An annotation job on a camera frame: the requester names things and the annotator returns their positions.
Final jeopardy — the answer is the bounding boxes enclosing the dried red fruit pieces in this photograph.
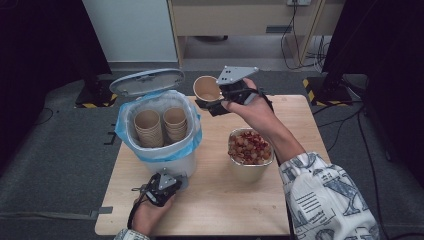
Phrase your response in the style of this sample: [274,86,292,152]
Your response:
[228,130,273,165]

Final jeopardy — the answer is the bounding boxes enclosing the short black floor cable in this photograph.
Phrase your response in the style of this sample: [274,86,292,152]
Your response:
[316,109,365,153]

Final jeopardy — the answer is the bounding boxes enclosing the hand-held gripper cable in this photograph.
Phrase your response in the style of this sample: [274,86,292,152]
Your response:
[255,87,275,113]
[126,186,149,230]

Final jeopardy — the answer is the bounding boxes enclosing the dark curtain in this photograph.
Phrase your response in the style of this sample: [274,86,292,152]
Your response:
[321,0,424,188]
[0,0,113,176]

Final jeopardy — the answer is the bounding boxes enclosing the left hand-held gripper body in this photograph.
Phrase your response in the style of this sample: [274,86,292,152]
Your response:
[139,167,184,208]

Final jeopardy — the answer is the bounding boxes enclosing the blue bin liner bag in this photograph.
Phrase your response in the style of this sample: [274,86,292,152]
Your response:
[114,89,203,164]

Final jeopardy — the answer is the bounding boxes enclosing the white pedal trash bin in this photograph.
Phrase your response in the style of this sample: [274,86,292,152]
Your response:
[109,68,203,192]

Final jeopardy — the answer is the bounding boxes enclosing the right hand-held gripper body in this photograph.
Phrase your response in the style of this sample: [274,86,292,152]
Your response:
[215,65,264,106]

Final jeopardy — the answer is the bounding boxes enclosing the brown paper cup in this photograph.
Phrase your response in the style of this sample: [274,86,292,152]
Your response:
[192,75,224,103]

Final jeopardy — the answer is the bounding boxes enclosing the thin black floor cable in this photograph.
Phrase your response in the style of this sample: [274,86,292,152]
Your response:
[33,107,55,127]

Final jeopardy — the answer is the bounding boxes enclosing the right hand-held gripper cable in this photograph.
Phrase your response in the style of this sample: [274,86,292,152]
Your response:
[255,87,275,113]

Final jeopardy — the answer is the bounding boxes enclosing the black hanging cable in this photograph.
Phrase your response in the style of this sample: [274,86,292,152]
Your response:
[280,3,323,71]

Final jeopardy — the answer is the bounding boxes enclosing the white cabinet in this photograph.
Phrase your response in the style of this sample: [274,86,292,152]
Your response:
[82,0,178,64]

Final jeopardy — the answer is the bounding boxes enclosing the square metal container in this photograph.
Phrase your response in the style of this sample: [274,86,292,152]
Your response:
[227,127,276,184]

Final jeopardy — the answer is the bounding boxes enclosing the stack of paper cups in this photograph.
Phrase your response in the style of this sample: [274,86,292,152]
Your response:
[133,109,165,149]
[162,106,188,145]

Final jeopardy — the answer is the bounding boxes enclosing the black stand with striped base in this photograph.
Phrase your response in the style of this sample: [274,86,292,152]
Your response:
[74,63,125,109]
[302,66,354,108]

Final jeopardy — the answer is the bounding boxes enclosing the person's left hand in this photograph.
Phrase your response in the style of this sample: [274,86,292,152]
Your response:
[130,195,176,236]

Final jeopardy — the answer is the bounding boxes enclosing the long black floor cable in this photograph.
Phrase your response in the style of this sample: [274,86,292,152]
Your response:
[355,105,424,240]

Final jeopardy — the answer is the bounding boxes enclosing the person's right hand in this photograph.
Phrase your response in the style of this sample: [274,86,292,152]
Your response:
[221,78,285,138]

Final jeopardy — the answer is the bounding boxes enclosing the left hand-held gripper cable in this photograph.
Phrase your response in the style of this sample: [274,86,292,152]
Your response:
[126,186,149,230]

